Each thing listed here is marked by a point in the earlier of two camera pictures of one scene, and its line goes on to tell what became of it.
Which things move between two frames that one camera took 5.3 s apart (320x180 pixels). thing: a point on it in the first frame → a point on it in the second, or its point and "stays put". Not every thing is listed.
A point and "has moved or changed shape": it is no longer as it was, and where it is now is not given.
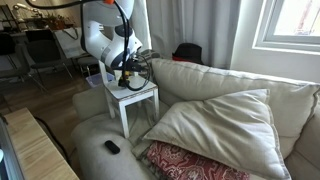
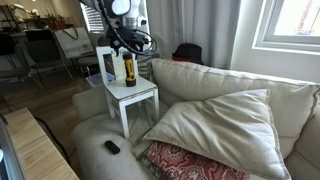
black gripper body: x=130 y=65 → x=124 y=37
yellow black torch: x=123 y=80 has moved or changed shape
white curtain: x=162 y=25 stays put
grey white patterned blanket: x=144 y=62 stays put
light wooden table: x=37 y=156 stays put
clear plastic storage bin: x=97 y=79 stays put
